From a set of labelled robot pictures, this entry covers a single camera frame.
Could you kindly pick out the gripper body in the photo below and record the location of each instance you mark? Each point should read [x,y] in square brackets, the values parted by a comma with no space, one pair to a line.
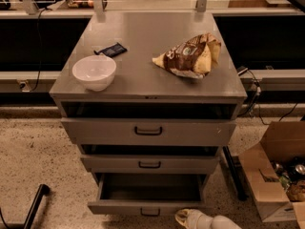
[199,220]

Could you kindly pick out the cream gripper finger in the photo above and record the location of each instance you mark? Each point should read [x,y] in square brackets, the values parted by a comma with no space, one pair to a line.
[185,218]

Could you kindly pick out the grey bottom drawer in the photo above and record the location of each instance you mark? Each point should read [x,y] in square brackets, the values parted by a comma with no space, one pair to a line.
[149,195]

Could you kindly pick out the grey drawer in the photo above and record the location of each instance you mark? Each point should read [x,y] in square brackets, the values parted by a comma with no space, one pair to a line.
[155,132]
[149,195]
[132,164]

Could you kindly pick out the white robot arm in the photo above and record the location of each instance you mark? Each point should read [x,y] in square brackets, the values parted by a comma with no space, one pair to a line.
[220,222]

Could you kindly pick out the grey metal drawer cabinet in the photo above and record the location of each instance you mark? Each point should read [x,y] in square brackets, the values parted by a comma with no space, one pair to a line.
[141,90]

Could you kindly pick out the grey middle drawer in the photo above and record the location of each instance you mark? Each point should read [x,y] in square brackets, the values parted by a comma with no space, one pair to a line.
[132,164]

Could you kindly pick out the grey top drawer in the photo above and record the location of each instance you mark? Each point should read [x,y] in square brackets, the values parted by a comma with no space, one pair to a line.
[155,132]

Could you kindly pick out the black floor bar right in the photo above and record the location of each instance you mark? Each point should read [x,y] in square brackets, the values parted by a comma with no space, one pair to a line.
[241,195]

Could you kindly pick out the black floor bar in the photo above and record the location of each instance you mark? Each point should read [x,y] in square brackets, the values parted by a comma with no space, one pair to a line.
[241,195]
[43,191]

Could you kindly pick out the cans in cardboard box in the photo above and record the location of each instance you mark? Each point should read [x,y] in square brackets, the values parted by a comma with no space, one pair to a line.
[291,175]

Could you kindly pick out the cardboard box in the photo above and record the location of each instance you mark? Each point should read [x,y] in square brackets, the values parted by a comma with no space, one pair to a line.
[281,142]

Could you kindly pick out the black floor bar left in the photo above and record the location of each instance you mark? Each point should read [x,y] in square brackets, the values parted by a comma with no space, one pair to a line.
[43,191]

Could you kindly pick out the brown yellow chip bag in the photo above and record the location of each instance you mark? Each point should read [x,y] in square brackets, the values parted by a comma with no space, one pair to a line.
[193,58]

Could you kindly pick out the white ceramic bowl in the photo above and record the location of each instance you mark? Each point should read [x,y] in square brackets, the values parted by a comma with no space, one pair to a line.
[95,72]

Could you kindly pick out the dark blue snack bar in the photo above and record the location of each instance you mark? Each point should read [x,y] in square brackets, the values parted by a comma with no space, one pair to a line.
[112,50]

